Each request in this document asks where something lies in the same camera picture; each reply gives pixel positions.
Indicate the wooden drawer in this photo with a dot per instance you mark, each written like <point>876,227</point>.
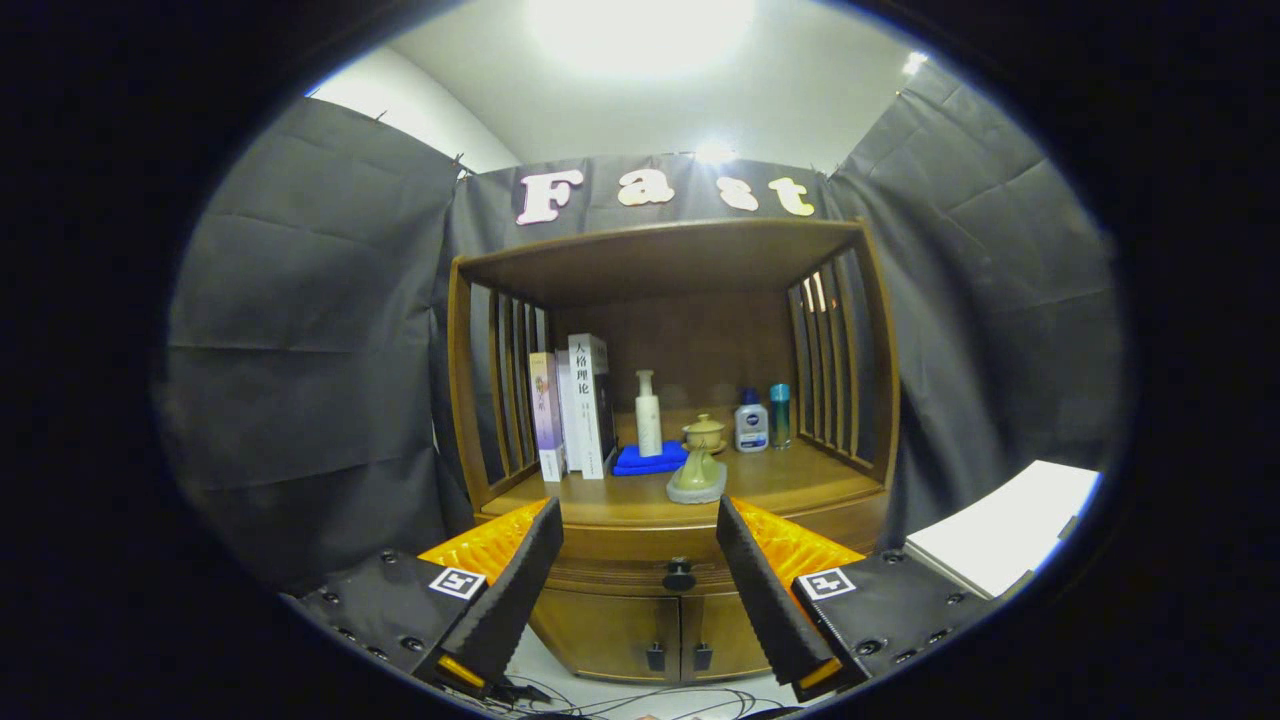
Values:
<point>610,580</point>

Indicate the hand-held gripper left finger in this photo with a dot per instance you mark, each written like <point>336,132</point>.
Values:
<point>525,570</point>

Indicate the blue folded cloth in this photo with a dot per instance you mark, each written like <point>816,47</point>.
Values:
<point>645,462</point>

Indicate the large ceiling light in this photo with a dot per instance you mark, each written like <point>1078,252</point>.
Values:
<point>640,30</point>

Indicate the purple book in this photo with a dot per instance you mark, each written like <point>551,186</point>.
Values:
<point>546,420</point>

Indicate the thick white black book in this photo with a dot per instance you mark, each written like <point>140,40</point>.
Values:
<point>585,420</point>

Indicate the wooden cabinet door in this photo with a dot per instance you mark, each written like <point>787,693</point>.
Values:
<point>600,630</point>
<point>720,630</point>

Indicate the black backdrop cloth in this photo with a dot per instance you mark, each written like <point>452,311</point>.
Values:
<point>300,330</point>

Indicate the wooden cabinet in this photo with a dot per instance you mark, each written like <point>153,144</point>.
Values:
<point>700,340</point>

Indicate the small ceiling spotlight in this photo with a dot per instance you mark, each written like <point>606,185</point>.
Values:
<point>915,62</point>

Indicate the wooden countertop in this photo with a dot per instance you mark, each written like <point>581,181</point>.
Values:
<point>610,505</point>

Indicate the white board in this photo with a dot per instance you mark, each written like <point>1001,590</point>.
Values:
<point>1010,525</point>

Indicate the white pump bottle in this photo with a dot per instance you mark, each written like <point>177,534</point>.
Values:
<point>649,425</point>

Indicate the white bottle with blue cap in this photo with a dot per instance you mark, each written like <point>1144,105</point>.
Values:
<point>751,430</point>

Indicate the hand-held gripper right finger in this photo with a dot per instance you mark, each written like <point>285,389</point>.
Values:
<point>760,580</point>

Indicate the slim teal bottle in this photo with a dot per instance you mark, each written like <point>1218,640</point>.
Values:
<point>780,420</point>

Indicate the beige lidded teacup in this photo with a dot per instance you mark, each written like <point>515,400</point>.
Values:
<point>705,432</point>

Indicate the thin white book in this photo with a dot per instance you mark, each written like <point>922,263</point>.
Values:
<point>568,420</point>

